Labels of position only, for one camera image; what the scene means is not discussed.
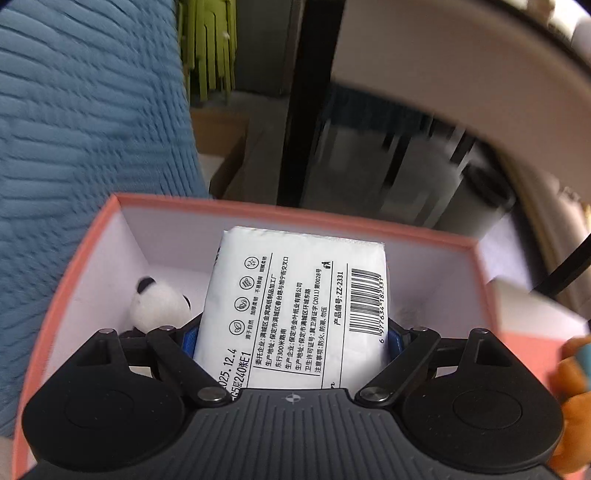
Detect pink cardboard box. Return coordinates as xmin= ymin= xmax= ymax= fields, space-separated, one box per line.
xmin=13 ymin=194 xmax=586 ymax=479

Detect white table with black top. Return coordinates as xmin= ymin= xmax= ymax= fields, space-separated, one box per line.
xmin=276 ymin=0 xmax=591 ymax=296

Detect panda plush toy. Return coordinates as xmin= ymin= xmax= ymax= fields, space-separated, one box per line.
xmin=119 ymin=276 xmax=193 ymax=338

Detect white tissue pack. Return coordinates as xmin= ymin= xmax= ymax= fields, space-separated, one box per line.
xmin=193 ymin=227 xmax=389 ymax=396

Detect blue fabric chair back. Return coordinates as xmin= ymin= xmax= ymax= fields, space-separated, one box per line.
xmin=1 ymin=1 xmax=206 ymax=437

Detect orange plush toy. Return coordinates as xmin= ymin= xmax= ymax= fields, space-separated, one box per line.
xmin=549 ymin=336 xmax=590 ymax=476

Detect green plastic stools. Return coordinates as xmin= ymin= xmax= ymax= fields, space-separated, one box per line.
xmin=175 ymin=0 xmax=238 ymax=102

